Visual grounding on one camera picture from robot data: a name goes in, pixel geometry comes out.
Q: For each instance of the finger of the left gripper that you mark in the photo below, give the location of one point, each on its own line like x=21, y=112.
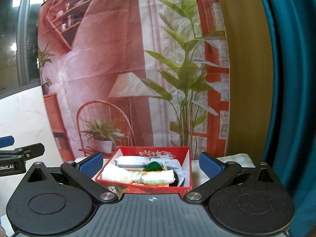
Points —
x=6, y=141
x=31, y=151

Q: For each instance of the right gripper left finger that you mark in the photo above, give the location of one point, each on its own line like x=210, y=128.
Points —
x=81, y=176

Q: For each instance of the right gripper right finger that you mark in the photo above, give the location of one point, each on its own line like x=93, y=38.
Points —
x=220, y=175

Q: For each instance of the orange floral quilted cloth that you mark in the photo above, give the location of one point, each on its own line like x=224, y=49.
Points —
x=116, y=174

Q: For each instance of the green fabric piece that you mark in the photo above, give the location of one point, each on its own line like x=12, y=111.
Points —
x=153, y=167

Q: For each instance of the printed room scene backdrop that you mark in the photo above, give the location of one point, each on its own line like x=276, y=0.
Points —
x=147, y=73

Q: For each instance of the person's left hand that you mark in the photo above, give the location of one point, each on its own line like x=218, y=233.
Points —
x=2, y=232

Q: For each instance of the teal curtain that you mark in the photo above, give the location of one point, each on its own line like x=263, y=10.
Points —
x=290, y=143

